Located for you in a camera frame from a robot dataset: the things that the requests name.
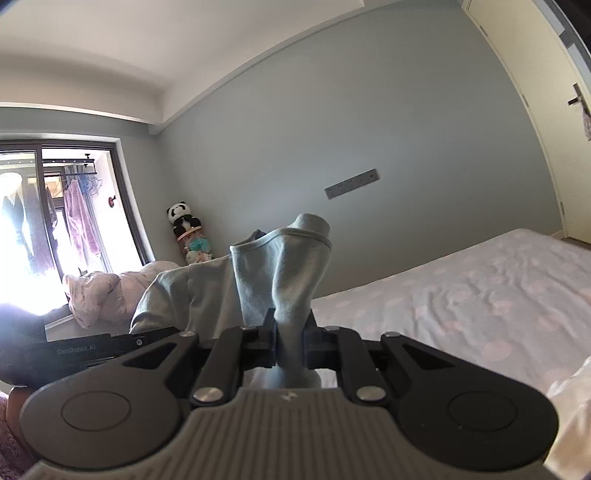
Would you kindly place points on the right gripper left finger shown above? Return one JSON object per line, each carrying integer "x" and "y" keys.
{"x": 236, "y": 351}

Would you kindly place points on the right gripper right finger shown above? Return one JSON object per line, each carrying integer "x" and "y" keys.
{"x": 343, "y": 351}

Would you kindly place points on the light blue-grey pants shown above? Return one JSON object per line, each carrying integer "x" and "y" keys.
{"x": 278, "y": 271}

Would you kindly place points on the orange-red fuzzy garment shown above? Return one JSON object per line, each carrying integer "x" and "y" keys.
{"x": 15, "y": 460}

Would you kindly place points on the clear tube of plush toys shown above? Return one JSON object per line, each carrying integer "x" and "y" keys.
{"x": 194, "y": 246}

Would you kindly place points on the panda plush toy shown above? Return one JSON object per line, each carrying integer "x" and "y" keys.
{"x": 181, "y": 218}

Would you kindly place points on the hanging purple laundry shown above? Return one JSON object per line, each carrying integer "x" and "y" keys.
{"x": 81, "y": 230}

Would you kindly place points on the window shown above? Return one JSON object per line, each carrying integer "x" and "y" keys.
{"x": 36, "y": 250}

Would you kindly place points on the pink polka dot bedsheet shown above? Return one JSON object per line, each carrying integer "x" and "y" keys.
{"x": 518, "y": 304}

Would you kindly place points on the white cabinet door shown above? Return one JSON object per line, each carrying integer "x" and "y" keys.
{"x": 543, "y": 72}

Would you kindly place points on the grey wall switch panel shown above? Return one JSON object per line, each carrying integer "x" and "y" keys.
{"x": 351, "y": 184}

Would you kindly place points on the door handle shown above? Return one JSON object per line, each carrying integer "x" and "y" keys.
{"x": 579, "y": 99}

